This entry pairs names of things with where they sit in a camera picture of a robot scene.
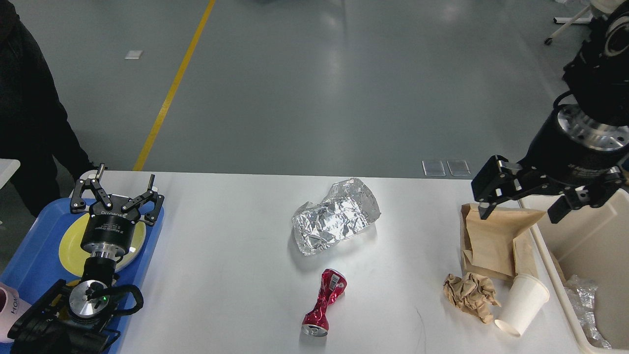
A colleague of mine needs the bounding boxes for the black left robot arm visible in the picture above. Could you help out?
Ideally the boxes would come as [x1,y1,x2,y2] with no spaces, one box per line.
[1,164,165,354]

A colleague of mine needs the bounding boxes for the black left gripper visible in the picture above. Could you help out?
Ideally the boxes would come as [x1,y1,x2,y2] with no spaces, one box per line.
[70,164,165,259]

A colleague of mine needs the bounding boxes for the white chair base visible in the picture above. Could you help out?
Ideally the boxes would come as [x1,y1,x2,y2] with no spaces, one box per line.
[543,0,613,46]

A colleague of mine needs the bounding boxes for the blue plastic tray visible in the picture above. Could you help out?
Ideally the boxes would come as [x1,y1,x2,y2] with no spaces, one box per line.
[1,198,166,305]

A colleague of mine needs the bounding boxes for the crumpled brown paper ball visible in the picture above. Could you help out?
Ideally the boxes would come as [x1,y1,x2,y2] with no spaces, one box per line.
[443,272,501,324]

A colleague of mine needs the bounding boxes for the crushed red can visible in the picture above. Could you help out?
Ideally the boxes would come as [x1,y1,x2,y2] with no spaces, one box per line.
[301,268,347,337]

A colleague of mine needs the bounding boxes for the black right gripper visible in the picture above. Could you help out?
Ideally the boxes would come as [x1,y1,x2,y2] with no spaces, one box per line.
[471,104,629,224]

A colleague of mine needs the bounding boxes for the pink HOME mug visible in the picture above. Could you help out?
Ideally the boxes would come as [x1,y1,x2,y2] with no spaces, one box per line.
[0,282,31,343]

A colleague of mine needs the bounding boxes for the brown paper bag right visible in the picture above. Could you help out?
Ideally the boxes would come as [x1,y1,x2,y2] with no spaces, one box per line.
[460,203,546,282]

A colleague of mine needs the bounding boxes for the person in black clothes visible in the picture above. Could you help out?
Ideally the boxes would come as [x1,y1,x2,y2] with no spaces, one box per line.
[0,0,95,217]

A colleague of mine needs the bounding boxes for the beige plastic bin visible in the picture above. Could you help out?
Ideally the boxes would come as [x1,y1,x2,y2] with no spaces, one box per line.
[531,190,629,354]

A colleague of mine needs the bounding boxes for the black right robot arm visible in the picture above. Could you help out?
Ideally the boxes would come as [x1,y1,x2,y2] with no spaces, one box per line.
[471,2,628,224]

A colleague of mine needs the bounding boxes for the yellow plastic plate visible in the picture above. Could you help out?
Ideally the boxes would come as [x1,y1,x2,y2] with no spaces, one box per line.
[58,214,147,272]

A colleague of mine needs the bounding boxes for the foil sheet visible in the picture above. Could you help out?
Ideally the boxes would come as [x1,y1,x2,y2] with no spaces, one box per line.
[291,177,381,256]
[564,275,612,349]

